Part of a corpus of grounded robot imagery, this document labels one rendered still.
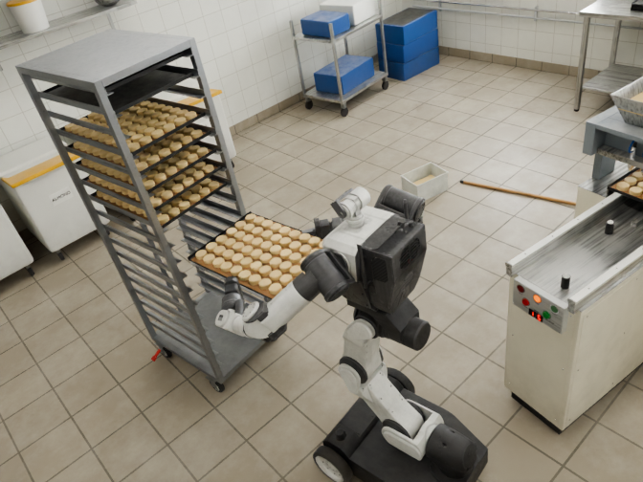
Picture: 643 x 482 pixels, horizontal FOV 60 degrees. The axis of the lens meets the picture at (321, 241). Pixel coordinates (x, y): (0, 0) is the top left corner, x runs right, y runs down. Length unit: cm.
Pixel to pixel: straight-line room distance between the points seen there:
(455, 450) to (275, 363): 128
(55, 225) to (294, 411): 253
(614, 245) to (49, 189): 374
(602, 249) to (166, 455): 229
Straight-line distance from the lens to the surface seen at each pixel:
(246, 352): 320
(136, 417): 337
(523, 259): 239
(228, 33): 580
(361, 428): 270
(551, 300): 230
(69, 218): 473
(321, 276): 172
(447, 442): 245
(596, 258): 252
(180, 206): 261
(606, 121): 280
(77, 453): 339
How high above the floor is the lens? 241
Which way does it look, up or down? 36 degrees down
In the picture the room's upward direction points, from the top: 12 degrees counter-clockwise
